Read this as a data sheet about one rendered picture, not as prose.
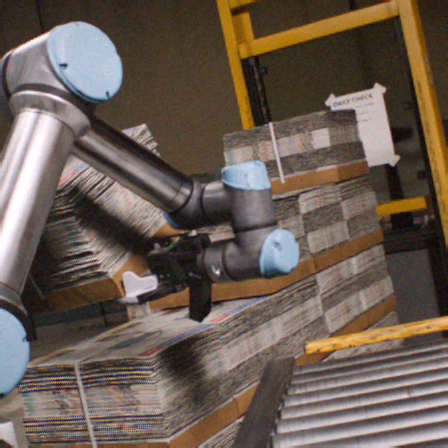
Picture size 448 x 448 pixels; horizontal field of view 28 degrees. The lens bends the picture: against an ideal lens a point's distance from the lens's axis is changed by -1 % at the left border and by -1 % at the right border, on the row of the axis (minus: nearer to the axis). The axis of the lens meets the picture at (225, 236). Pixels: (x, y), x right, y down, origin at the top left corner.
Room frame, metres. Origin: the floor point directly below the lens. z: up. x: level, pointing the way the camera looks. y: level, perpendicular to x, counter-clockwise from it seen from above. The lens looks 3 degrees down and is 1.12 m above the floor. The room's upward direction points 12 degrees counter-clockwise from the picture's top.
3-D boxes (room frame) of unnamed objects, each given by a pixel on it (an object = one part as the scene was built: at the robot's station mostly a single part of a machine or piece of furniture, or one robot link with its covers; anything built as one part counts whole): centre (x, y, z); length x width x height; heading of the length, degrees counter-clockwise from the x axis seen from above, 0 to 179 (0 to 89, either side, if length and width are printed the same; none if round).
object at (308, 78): (3.39, -0.51, 1.27); 0.57 x 0.01 x 0.65; 61
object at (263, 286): (2.48, 0.01, 0.86); 0.38 x 0.29 x 0.04; 62
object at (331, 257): (2.74, -0.14, 0.86); 0.38 x 0.29 x 0.04; 60
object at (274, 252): (1.50, -0.05, 1.00); 0.11 x 0.08 x 0.09; 53
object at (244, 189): (1.51, -0.04, 1.10); 0.11 x 0.08 x 0.11; 45
